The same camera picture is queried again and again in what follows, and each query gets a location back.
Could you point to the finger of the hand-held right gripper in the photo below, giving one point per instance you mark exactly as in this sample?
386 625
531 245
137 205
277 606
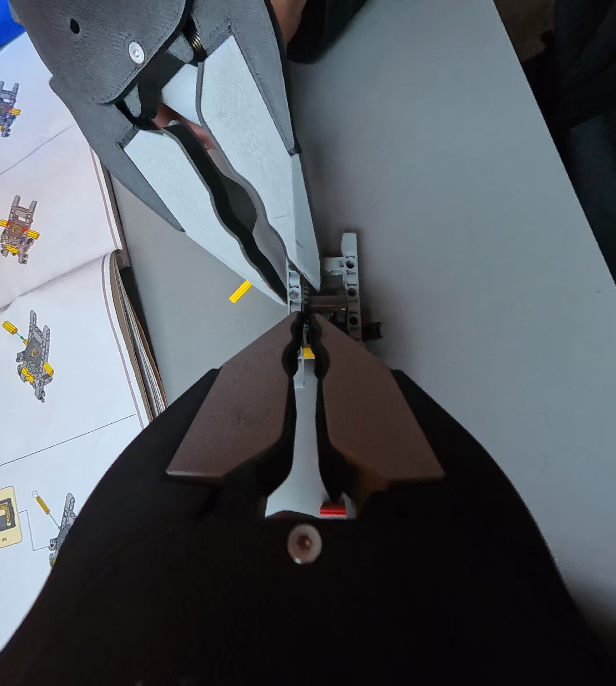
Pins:
179 182
249 118

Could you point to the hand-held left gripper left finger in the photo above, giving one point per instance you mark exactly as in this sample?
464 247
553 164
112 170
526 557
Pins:
233 418

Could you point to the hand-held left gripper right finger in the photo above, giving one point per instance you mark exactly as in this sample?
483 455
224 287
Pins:
377 418

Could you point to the yellow lego axle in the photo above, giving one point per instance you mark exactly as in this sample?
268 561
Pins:
241 292

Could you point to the grey lego frame assembly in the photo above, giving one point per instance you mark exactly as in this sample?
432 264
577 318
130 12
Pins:
349 268

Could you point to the red long lego axle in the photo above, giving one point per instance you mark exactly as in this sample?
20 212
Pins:
333 508

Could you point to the white lego instruction booklet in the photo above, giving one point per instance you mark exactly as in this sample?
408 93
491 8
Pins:
45 348

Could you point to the person's right hand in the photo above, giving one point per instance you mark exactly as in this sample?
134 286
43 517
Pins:
203 136

